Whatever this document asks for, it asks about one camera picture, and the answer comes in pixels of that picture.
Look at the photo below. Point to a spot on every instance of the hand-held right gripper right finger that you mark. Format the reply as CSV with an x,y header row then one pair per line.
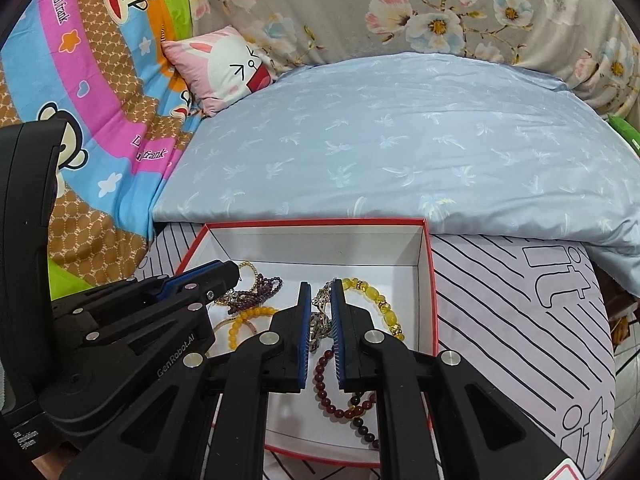
x,y
336,335

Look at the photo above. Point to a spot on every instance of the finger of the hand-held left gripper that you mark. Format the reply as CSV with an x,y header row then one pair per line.
x,y
215,280
115,292

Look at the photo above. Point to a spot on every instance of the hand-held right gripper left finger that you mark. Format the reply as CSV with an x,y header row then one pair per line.
x,y
304,335

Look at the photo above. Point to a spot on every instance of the silver wristwatch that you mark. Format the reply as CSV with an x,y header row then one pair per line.
x,y
317,327

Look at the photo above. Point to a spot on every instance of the silver butterfly charm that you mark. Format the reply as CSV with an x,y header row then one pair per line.
x,y
231,301

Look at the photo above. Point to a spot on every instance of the red cardboard box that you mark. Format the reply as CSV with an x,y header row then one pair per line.
x,y
310,245

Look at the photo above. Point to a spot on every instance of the colourful cartoon monkey blanket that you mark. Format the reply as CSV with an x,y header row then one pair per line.
x,y
100,110

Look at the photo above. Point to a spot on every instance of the light blue quilt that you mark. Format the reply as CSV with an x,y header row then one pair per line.
x,y
375,150

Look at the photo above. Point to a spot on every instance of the pink rabbit pillow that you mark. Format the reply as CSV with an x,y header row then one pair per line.
x,y
215,65

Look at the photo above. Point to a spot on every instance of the green plush item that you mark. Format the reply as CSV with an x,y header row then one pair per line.
x,y
627,127

